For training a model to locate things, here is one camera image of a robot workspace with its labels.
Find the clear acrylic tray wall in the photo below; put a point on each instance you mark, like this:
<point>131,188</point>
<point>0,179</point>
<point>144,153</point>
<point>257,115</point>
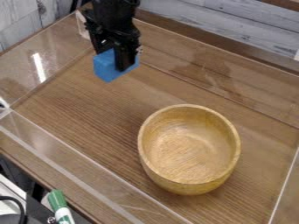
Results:
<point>95,190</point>

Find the clear acrylic corner bracket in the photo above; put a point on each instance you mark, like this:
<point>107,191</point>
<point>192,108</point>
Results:
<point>82,20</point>

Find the brown wooden bowl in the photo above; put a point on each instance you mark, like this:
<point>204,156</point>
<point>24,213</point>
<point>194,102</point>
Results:
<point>188,146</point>

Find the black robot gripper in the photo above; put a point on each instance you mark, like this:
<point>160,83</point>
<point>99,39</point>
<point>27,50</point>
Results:
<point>110,23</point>

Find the green and white marker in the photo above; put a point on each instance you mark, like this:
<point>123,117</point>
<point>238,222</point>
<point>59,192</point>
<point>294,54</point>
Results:
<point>59,207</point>

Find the blue foam block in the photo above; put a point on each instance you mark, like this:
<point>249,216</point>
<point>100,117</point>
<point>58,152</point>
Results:
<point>104,66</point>

